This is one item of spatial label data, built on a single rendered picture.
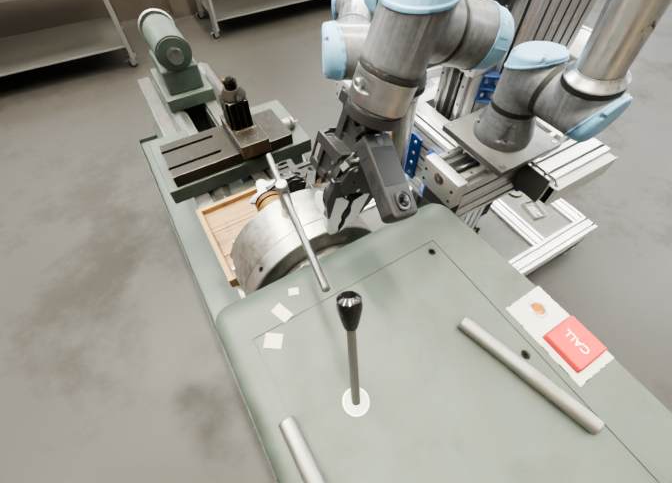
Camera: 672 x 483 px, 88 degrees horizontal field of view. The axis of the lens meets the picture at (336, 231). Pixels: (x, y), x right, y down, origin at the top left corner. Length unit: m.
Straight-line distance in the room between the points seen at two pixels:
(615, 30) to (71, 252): 2.60
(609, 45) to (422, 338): 0.59
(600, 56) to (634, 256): 2.02
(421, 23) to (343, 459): 0.50
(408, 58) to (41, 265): 2.50
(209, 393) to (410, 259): 1.45
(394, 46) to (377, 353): 0.39
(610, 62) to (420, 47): 0.49
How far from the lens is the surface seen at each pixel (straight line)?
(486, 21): 0.48
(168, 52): 1.62
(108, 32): 4.37
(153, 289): 2.22
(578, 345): 0.63
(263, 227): 0.69
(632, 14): 0.80
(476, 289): 0.61
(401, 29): 0.40
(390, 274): 0.59
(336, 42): 0.82
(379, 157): 0.44
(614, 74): 0.85
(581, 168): 1.23
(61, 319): 2.40
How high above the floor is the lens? 1.76
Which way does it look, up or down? 54 degrees down
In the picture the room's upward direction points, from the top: straight up
